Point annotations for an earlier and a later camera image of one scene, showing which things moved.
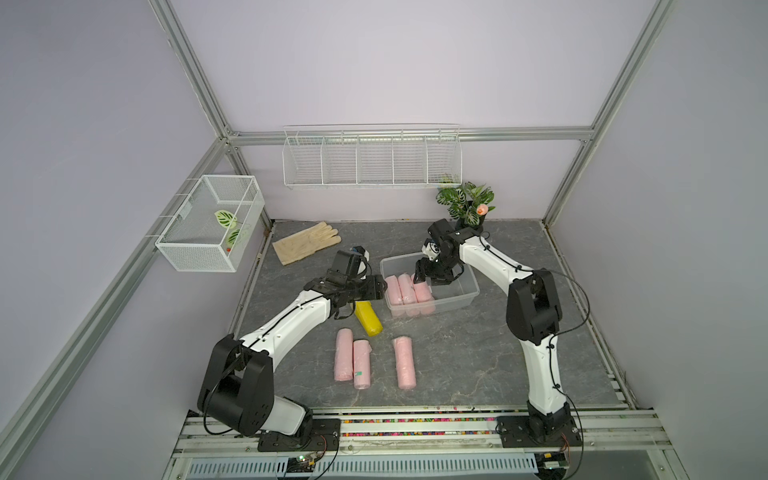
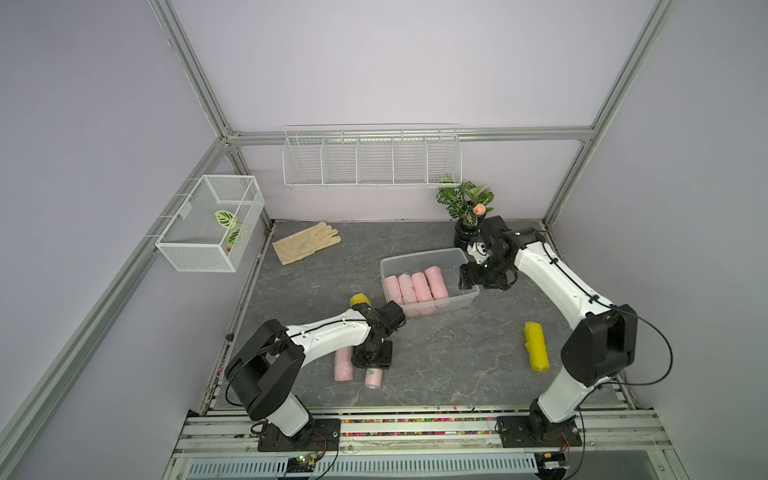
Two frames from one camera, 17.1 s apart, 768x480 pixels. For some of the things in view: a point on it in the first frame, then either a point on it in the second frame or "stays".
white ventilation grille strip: x=370 y=466 stays
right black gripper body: x=439 y=269 -> x=488 y=274
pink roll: x=343 y=357 stays
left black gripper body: x=364 y=290 -> x=378 y=356
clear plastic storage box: x=408 y=299 stays
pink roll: x=394 y=296 stays
